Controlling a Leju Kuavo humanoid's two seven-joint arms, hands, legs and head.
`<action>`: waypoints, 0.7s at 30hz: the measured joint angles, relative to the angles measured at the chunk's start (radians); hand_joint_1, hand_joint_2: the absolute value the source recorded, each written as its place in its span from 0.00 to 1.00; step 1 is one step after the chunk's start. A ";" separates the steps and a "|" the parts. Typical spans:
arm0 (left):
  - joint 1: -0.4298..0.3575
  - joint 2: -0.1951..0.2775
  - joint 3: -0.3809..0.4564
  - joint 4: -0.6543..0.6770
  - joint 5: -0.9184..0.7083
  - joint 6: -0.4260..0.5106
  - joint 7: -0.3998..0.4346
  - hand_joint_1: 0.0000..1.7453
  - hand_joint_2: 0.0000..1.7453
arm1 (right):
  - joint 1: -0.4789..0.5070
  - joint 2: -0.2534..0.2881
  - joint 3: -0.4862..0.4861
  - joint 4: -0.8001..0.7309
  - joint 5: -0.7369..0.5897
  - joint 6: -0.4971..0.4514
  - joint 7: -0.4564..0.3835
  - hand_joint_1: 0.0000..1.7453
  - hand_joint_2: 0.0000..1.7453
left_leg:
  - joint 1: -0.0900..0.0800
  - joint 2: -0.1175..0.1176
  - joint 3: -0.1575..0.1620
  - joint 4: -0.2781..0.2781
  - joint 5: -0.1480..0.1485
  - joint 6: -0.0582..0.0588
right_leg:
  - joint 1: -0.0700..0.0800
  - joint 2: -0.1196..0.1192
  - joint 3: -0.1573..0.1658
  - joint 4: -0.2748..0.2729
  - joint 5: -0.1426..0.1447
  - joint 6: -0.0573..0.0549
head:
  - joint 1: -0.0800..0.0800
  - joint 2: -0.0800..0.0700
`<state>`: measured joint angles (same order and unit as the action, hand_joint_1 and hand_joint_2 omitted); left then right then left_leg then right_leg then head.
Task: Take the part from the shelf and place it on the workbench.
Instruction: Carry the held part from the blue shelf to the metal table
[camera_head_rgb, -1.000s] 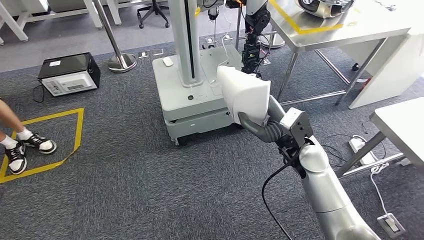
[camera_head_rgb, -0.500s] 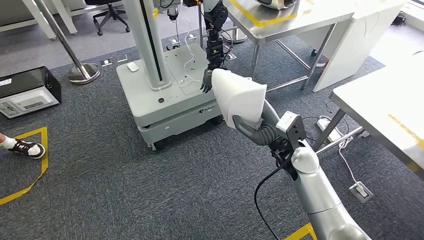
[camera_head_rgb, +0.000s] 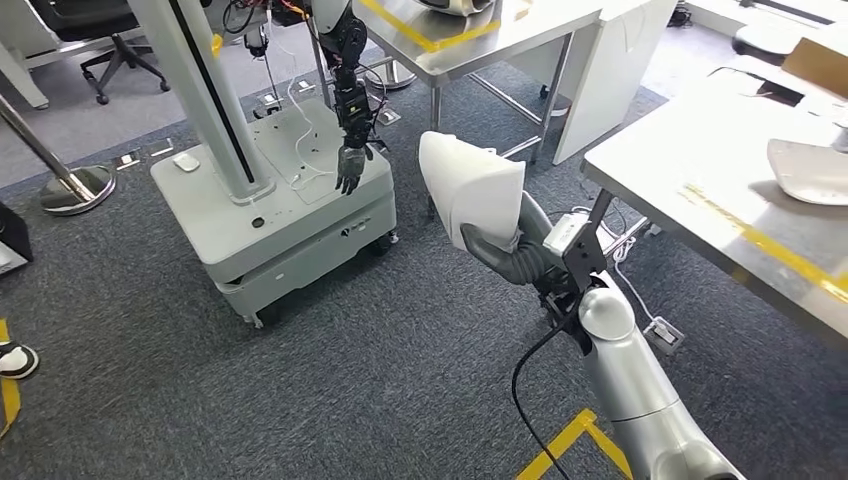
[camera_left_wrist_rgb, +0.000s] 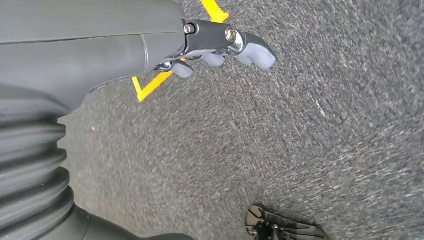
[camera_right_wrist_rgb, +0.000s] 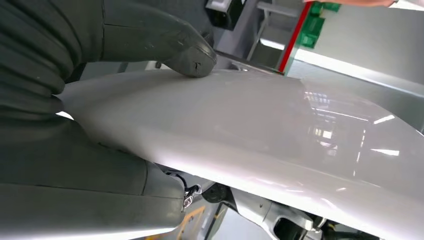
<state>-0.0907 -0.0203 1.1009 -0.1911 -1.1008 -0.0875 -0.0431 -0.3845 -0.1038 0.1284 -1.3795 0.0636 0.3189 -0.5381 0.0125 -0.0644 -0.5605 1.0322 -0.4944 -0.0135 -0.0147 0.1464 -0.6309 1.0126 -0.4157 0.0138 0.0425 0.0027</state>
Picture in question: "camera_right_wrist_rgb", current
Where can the right robot hand grey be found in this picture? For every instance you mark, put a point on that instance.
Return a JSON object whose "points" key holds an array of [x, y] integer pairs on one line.
{"points": [[82, 198]]}

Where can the robot lower body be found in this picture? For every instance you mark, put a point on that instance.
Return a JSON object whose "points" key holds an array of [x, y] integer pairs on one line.
{"points": [[258, 212]]}

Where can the green plastic crate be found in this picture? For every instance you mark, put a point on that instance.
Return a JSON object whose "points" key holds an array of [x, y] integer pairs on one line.
{"points": [[311, 30]]}

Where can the white table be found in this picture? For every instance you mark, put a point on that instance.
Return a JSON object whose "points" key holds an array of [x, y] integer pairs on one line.
{"points": [[364, 43]]}

